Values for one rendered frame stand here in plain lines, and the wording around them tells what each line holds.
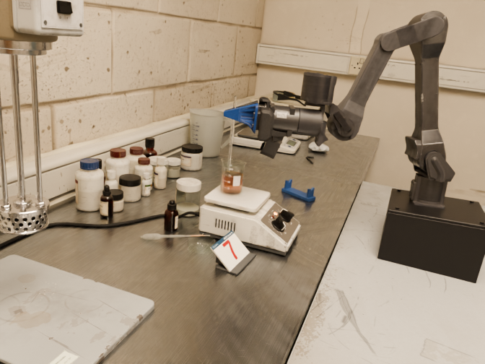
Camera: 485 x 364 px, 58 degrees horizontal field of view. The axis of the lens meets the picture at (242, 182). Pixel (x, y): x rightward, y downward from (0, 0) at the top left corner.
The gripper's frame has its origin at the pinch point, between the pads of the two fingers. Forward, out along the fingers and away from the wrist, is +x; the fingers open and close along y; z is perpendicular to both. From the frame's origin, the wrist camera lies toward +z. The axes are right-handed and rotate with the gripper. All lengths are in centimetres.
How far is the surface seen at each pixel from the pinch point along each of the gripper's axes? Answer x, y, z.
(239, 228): -2.4, -9.0, 22.0
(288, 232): -12.8, -7.5, 22.5
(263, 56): -7, 140, -5
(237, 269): -2.5, -19.3, 25.6
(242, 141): -1, 75, 24
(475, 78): -100, 107, -7
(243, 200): -2.6, -4.9, 17.2
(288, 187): -15.8, 28.5, 24.8
